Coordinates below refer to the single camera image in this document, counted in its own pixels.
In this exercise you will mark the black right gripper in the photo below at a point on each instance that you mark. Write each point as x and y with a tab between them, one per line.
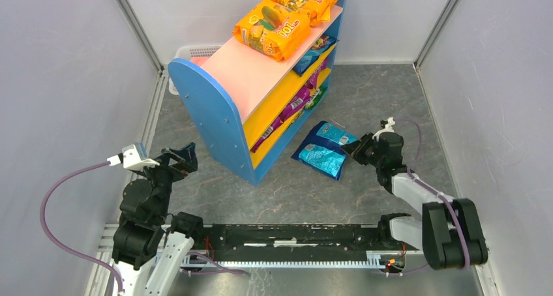
368	147

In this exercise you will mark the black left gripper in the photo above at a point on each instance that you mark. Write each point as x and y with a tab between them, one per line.
171	163

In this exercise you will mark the yellow green Fox's candy bag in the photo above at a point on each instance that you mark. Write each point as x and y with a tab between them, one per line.
319	92

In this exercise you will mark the purple candy bag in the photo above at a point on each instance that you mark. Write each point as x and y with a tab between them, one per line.
312	80
268	131
297	103

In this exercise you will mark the purple candy bag top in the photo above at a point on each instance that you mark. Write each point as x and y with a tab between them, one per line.
268	131

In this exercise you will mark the blue Slendy candy bag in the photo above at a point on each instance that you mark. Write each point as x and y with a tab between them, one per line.
320	46

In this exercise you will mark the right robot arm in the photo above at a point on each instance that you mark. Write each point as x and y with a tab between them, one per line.
449	232

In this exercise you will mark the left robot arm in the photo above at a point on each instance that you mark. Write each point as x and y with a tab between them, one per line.
149	244

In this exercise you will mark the blue pink yellow shelf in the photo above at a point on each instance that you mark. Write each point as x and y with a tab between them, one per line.
238	92

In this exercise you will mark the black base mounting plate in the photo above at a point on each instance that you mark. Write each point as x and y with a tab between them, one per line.
296	242

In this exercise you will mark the white plastic basket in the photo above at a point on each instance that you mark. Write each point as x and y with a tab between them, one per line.
188	58

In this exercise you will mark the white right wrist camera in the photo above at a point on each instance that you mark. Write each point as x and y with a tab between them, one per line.
386	126

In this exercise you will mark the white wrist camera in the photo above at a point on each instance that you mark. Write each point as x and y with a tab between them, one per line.
133	158
386	126

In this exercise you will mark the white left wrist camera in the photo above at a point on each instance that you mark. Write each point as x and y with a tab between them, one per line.
133	158

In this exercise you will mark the white slotted cable duct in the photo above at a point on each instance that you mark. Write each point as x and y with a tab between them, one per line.
372	261

